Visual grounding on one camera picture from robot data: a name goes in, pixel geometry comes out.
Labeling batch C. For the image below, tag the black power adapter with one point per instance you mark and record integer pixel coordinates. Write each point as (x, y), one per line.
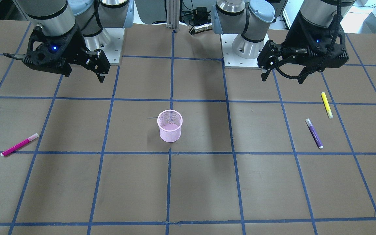
(200, 13)

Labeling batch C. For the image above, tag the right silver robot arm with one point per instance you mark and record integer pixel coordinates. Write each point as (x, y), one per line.
(59, 16)

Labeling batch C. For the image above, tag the yellow marker pen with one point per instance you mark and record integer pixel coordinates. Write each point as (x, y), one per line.
(327, 105)

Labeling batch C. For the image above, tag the aluminium frame post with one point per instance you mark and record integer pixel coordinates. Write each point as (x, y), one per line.
(173, 14)

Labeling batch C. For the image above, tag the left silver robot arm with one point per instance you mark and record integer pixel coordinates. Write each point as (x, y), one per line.
(252, 20)

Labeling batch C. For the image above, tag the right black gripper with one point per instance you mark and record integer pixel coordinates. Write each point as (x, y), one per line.
(77, 45)

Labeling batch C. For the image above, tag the silver connector block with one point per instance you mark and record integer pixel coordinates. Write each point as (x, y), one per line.
(202, 28)

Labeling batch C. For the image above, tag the pink mesh cup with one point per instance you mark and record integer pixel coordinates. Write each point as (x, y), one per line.
(170, 123)

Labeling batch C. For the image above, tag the pink marker pen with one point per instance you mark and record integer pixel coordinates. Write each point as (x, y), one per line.
(20, 145)

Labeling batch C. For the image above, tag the purple marker pen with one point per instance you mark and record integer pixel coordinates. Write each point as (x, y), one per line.
(314, 134)

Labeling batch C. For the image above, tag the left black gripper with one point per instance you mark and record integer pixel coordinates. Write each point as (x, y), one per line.
(293, 38)

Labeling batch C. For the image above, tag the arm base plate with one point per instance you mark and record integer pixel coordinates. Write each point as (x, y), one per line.
(110, 40)
(240, 62)

